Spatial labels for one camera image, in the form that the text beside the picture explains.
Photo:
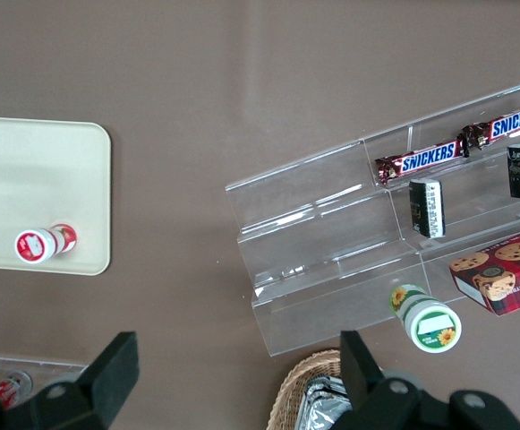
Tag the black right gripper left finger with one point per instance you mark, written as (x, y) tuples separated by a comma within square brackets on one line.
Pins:
[(103, 380)]

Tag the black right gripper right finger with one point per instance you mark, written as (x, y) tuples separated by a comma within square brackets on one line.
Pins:
[(367, 380)]

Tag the oval light wicker basket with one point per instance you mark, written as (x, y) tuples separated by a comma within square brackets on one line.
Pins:
[(309, 376)]

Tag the beige plastic tray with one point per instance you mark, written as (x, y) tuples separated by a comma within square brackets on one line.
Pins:
[(40, 188)]

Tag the clear acrylic bottle rack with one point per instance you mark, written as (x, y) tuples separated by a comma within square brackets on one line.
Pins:
[(53, 372)]

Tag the green lidded sunflower cup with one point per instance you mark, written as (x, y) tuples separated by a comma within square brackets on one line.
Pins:
[(427, 322)]

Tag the empty clear acrylic step shelf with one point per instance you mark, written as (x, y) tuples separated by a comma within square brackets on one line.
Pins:
[(322, 251)]

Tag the red lidded yogurt cup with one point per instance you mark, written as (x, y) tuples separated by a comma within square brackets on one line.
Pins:
[(40, 242)]

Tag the red tartan cookie box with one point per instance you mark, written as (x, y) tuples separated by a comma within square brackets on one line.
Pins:
[(505, 273)]

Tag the Snickers bar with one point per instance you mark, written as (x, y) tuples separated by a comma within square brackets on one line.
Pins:
[(425, 160), (510, 125)]

